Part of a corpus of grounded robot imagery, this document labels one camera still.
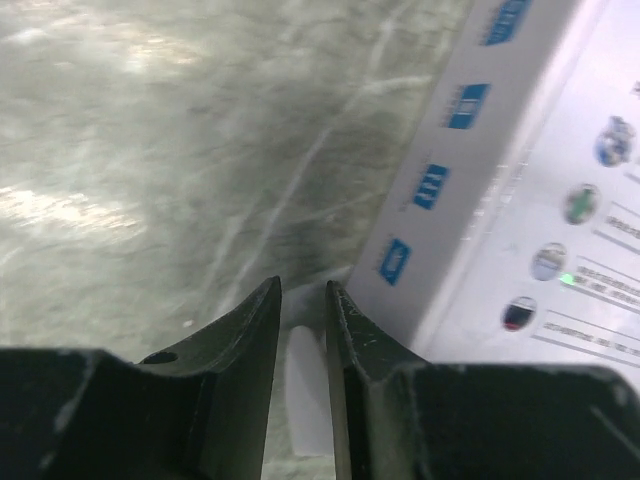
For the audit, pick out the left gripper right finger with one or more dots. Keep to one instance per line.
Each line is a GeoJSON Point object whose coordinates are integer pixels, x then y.
{"type": "Point", "coordinates": [397, 416]}

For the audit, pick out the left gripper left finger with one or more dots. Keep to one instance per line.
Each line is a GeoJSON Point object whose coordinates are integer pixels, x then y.
{"type": "Point", "coordinates": [197, 409]}

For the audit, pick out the white box with black tray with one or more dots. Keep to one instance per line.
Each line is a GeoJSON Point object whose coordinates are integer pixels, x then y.
{"type": "Point", "coordinates": [510, 235]}

